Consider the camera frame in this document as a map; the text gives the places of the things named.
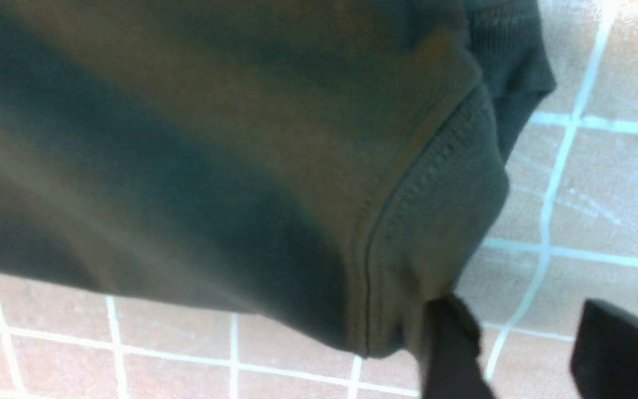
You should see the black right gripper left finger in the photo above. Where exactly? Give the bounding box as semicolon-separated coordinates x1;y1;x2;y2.
420;297;495;398

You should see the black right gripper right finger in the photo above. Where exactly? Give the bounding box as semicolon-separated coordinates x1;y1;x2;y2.
570;299;638;398

